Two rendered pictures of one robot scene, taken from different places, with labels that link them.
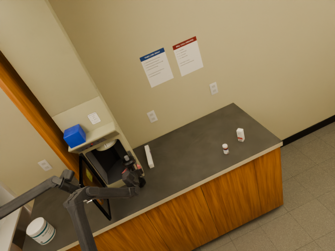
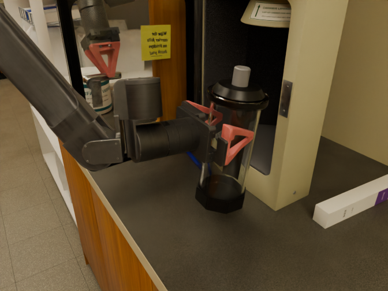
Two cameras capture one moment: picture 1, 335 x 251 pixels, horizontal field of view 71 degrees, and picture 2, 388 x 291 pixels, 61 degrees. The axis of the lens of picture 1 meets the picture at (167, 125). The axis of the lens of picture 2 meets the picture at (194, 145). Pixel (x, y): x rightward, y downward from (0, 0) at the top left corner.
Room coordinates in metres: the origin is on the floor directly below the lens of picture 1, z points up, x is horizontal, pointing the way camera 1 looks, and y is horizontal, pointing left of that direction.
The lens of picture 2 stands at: (0.95, -0.09, 1.41)
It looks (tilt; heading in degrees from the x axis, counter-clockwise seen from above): 28 degrees down; 62
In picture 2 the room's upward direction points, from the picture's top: straight up
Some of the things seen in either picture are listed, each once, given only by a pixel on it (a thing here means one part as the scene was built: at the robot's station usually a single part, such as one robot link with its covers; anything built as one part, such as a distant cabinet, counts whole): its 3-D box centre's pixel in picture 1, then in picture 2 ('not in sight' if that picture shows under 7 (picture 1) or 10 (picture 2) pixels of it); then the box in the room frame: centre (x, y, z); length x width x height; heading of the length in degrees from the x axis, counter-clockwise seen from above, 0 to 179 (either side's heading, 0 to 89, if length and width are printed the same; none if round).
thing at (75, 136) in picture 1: (75, 136); not in sight; (1.31, 0.57, 1.55); 0.10 x 0.10 x 0.09; 5
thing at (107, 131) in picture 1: (95, 141); not in sight; (1.32, 0.48, 1.46); 0.32 x 0.11 x 0.10; 95
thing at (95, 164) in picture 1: (111, 153); (276, 74); (1.50, 0.49, 1.19); 0.26 x 0.24 x 0.35; 95
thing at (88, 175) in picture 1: (94, 188); (138, 79); (1.19, 0.62, 1.19); 0.30 x 0.01 x 0.40; 6
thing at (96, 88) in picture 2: not in sight; (96, 93); (1.09, 0.59, 1.18); 0.02 x 0.02 x 0.06; 6
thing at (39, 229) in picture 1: (41, 231); not in sight; (1.18, 1.12, 1.01); 0.13 x 0.13 x 0.15
